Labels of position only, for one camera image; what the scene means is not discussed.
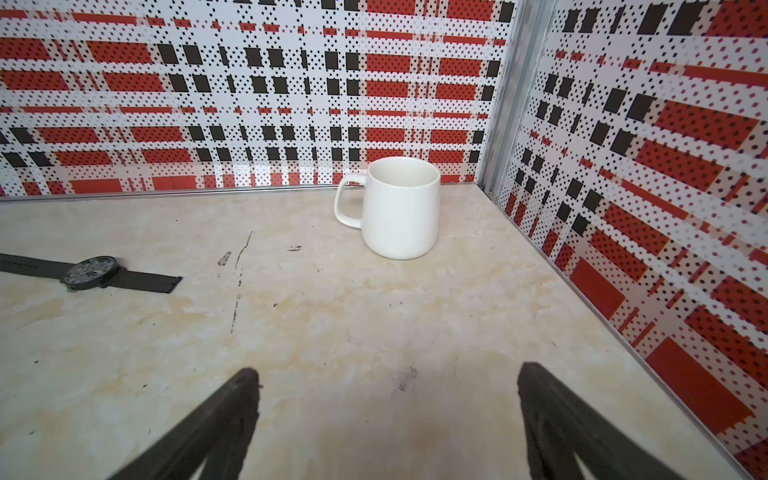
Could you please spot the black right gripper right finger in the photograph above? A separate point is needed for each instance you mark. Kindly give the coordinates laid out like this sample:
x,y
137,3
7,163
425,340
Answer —
x,y
564,434

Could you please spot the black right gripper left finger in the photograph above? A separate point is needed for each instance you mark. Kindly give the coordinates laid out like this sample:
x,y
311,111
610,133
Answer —
x,y
212,440

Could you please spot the black wrist watch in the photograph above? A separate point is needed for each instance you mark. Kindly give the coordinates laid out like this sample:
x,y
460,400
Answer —
x,y
95,272

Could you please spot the white ceramic mug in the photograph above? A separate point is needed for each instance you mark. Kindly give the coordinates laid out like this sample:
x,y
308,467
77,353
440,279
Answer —
x,y
401,206

